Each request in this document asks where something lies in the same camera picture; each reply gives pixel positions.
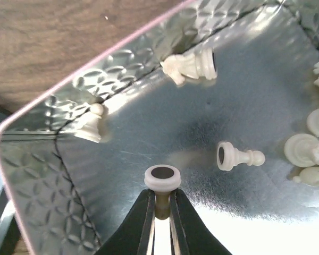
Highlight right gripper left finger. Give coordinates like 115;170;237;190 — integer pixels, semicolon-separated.
96;190;155;255

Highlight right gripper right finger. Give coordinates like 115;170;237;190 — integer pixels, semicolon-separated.
170;189;231;255

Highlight white pawn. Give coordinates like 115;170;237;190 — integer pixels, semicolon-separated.
216;142;265;172
74;104;104;143
144;164;181;220

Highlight white chess pieces pile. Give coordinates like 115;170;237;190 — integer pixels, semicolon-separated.
284;62;319;186

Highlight white pawn lying flat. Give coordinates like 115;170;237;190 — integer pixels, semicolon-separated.
216;142;265;172

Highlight pink tin box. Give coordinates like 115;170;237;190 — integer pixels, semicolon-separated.
0;1;319;254

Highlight white pawn by tin wall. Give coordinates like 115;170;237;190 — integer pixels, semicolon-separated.
74;104;104;143

